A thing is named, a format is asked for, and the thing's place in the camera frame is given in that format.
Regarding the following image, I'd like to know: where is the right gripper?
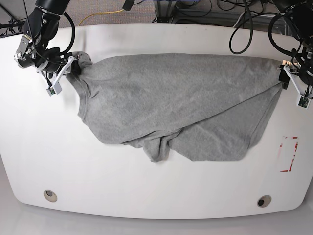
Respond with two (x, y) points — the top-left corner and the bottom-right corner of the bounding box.
(14, 35), (81, 77)

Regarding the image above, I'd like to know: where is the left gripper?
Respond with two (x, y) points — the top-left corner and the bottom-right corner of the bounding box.
(279, 42), (313, 90)

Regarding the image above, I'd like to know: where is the grey T-shirt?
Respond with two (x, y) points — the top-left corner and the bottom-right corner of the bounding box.
(67, 52), (282, 162)

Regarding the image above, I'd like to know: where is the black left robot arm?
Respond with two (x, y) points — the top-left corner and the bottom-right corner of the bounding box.
(268, 0), (313, 86)

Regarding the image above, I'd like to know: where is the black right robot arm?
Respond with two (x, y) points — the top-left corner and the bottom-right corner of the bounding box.
(15, 0), (75, 80)

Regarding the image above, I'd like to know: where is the red tape rectangle marking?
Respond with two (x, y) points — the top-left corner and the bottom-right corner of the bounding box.
(277, 136), (299, 173)

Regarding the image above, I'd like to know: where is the right table grommet hole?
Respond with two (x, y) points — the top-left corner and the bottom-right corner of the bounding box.
(257, 195), (272, 208)

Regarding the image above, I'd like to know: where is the table grommet hole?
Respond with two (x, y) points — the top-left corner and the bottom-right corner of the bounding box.
(257, 195), (272, 208)
(44, 190), (58, 203)

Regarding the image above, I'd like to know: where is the left table grommet hole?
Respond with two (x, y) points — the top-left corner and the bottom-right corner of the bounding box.
(44, 190), (58, 203)

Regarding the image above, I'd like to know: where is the yellow cable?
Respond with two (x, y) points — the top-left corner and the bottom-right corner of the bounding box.
(78, 9), (124, 26)

